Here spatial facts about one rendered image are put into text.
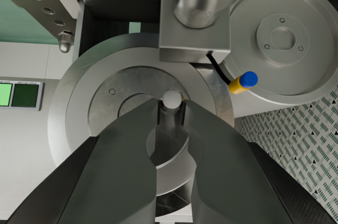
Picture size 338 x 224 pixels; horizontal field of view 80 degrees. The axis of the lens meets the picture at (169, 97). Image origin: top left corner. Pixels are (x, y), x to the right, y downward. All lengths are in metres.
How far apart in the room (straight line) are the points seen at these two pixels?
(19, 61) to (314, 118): 3.50
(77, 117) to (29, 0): 0.35
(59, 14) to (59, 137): 0.36
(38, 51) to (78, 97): 3.32
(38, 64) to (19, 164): 2.89
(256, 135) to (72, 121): 0.29
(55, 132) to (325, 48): 0.24
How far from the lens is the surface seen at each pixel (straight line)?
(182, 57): 0.15
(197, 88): 0.16
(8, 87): 0.61
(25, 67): 3.49
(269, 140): 0.34
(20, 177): 0.58
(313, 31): 0.24
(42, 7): 0.49
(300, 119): 0.28
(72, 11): 0.23
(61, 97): 0.18
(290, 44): 0.22
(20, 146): 0.58
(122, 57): 0.17
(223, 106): 0.17
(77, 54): 0.19
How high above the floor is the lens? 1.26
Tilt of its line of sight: 10 degrees down
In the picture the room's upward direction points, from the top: 178 degrees counter-clockwise
